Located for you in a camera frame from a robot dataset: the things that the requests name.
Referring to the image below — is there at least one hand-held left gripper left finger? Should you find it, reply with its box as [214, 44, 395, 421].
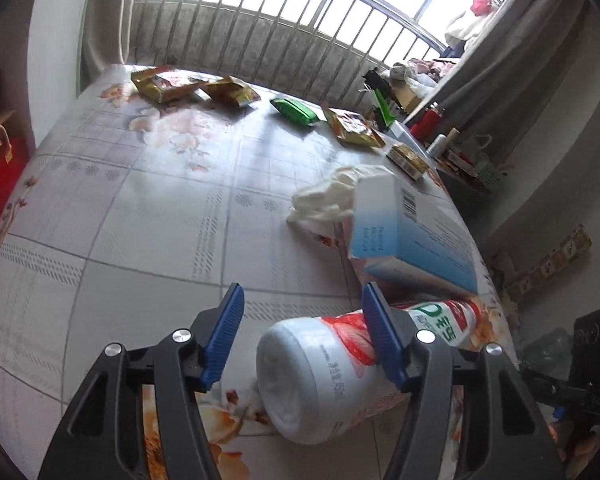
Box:
[37, 282, 246, 480]

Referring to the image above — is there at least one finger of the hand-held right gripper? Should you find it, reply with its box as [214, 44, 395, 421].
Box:
[521, 366, 570, 420]

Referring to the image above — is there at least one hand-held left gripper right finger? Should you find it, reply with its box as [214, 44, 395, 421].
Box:
[361, 281, 566, 480]

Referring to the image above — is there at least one white yogurt bottle red label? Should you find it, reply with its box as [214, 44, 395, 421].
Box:
[256, 297, 487, 445]

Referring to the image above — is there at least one clear water jug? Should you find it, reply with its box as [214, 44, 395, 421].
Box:
[521, 327, 577, 367]

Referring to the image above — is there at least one blue and white carton box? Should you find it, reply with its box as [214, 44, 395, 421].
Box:
[347, 165, 481, 295]

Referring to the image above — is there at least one patterned cardboard box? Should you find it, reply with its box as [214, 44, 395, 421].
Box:
[504, 224, 594, 302]

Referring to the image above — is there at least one crumpled white tissue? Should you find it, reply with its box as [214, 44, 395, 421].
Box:
[286, 164, 383, 224]

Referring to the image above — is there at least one floral tablecloth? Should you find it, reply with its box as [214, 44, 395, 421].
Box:
[0, 62, 520, 480]

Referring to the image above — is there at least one small golden cardboard box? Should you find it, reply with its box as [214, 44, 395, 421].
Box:
[386, 142, 429, 179]

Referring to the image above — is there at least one green plastic basket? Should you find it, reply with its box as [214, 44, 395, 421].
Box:
[472, 156, 512, 189]

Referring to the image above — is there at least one white can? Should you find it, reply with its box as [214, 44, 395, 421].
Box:
[426, 128, 462, 159]

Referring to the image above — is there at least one gold snack packet right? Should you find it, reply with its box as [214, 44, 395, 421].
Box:
[324, 107, 387, 149]

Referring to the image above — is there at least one small green packet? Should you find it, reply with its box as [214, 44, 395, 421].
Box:
[269, 97, 327, 129]

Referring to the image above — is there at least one small golden snack packet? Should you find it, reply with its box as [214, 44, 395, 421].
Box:
[199, 75, 262, 109]

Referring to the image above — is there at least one large golden snack packet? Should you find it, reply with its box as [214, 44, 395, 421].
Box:
[130, 67, 208, 104]

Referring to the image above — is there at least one pile of clothes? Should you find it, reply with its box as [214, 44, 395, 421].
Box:
[389, 57, 453, 92]

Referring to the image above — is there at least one red bag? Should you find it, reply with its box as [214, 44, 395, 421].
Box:
[0, 105, 30, 248]

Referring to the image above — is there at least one wide grey curtain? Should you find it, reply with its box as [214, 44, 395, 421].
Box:
[405, 0, 600, 163]

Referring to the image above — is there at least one metal window railing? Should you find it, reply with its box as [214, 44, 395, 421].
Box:
[129, 0, 453, 111]

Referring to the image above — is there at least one narrow grey curtain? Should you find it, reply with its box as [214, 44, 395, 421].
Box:
[79, 0, 142, 70]

